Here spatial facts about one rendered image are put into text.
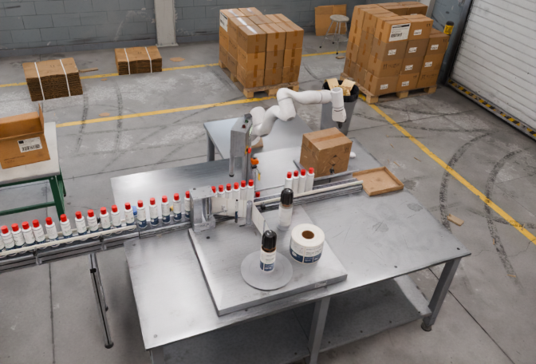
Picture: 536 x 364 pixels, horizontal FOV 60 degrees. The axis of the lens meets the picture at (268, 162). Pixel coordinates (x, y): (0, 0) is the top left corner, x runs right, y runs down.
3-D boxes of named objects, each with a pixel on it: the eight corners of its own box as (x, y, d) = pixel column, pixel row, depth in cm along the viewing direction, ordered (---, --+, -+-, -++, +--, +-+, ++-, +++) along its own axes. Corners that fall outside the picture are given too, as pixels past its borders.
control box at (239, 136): (230, 155, 300) (230, 129, 289) (237, 141, 313) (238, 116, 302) (245, 158, 298) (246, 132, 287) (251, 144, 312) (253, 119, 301)
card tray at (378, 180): (369, 195, 348) (370, 191, 346) (352, 176, 367) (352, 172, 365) (403, 188, 358) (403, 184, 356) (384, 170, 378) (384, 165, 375)
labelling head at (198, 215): (194, 231, 297) (193, 200, 283) (189, 219, 307) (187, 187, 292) (215, 227, 302) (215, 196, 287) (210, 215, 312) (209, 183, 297)
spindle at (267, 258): (262, 276, 269) (265, 239, 253) (257, 265, 276) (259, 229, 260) (276, 272, 273) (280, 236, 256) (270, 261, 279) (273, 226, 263)
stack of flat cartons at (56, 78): (31, 102, 601) (25, 79, 582) (27, 85, 639) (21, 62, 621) (84, 94, 627) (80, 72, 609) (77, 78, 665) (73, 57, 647)
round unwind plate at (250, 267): (250, 297, 258) (251, 295, 258) (233, 258, 281) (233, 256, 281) (301, 282, 269) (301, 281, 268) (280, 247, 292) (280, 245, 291)
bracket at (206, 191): (193, 200, 283) (193, 199, 283) (188, 190, 292) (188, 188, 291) (214, 196, 288) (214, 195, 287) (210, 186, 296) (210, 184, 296)
